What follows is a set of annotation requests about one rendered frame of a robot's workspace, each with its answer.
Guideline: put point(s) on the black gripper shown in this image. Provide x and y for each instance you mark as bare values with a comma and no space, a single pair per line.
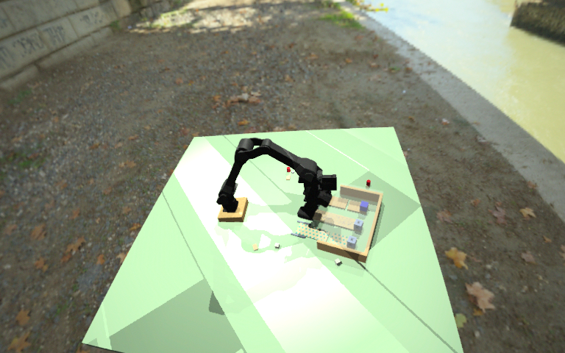
308,211

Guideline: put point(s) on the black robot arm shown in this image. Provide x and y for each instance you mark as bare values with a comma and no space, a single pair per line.
308,171

